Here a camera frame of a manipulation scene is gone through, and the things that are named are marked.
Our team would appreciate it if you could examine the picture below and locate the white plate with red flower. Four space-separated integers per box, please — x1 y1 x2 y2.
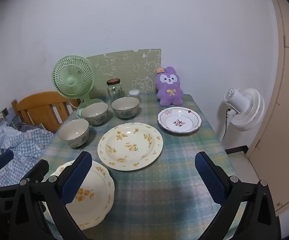
157 107 202 134

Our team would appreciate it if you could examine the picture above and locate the green desk fan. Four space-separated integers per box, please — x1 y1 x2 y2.
52 56 102 119

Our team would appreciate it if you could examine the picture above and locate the beige door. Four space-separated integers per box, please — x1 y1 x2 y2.
244 0 289 217

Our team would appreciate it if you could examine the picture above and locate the black fan cable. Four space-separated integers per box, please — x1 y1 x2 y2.
223 109 231 140

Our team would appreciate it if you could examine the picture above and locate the large cream floral bowl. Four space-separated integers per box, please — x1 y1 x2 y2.
111 96 141 119

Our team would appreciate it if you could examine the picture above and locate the white standing fan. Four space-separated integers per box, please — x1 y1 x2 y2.
216 88 265 142

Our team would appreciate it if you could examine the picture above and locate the plaid tablecloth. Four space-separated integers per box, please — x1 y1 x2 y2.
38 94 247 240

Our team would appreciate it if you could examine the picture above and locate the green printed wall mat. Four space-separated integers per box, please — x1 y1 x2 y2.
86 49 162 100

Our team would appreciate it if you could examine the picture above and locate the purple plush bunny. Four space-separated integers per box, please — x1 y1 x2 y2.
155 66 184 107

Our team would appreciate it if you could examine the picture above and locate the round yellow floral plate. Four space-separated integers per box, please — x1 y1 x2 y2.
97 122 164 172

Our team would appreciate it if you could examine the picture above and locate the blue checkered blanket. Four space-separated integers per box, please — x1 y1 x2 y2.
0 125 55 188

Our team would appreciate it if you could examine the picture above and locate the glass jar with dark lid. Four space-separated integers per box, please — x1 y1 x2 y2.
106 78 124 104

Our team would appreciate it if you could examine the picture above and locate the grey striped cloth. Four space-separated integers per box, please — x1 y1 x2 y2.
8 117 43 132

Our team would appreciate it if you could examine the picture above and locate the wooden bed headboard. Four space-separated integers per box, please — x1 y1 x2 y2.
11 91 81 133

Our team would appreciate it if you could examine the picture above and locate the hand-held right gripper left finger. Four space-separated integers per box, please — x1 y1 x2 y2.
9 151 93 240

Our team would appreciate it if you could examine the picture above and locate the scalloped yellow floral plate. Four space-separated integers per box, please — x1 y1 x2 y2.
43 159 115 230

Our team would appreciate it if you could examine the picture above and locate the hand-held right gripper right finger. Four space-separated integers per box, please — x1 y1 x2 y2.
194 151 281 240

